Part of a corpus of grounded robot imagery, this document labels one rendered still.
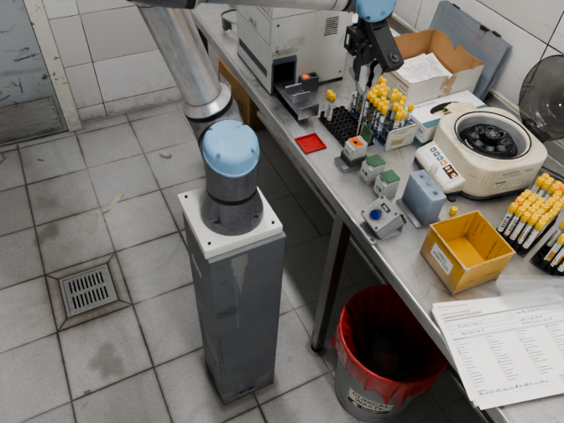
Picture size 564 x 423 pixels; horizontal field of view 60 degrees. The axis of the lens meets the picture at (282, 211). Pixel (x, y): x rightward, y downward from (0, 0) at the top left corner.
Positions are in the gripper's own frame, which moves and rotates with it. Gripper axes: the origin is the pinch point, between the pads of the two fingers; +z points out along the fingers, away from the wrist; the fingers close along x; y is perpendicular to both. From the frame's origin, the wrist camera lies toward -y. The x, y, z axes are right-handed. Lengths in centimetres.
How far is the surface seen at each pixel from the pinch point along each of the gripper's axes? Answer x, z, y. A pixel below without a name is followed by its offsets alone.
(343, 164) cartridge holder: 3.2, 22.3, -0.9
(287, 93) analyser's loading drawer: 4.6, 19.0, 30.8
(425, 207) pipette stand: -3.5, 17.2, -26.5
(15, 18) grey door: 75, 44, 163
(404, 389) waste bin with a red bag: 4, 70, -49
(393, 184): -1.7, 18.1, -15.9
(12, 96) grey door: 89, 83, 163
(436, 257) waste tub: 2.0, 19.2, -38.5
